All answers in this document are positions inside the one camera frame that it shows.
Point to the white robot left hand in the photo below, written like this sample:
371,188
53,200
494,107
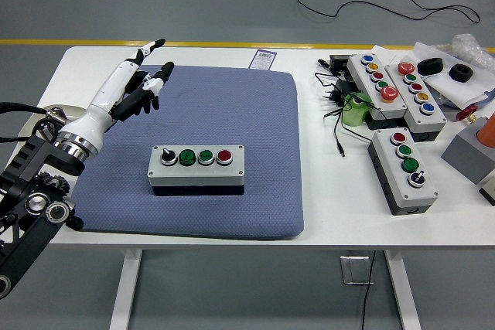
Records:
104,94

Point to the grey four-button control box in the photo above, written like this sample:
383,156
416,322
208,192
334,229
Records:
388,169
193,177

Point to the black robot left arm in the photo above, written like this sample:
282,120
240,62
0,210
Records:
35,160

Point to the grey five-button control box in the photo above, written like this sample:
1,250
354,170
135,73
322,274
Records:
434,120
394,107

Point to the beige dish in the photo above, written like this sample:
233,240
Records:
75,111

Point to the blue-grey padded mat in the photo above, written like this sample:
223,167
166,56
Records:
232,106

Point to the purple-edged label card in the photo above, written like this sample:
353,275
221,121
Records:
263,59

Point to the white table leg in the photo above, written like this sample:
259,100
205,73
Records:
404,295
125,295

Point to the black electronic module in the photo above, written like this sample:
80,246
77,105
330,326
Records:
340,61

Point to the small white paper sheet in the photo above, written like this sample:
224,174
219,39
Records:
383,53

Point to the large white paper sheet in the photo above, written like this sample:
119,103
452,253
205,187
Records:
452,88

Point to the grey block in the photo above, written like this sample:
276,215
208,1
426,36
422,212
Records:
464,152

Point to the clear bubble wrap bag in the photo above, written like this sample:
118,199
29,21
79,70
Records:
468,46

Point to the orange cylinder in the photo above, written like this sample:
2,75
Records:
489,131

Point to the white and black box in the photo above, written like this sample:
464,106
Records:
490,187

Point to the grey metal bracket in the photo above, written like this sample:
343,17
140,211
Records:
350,272

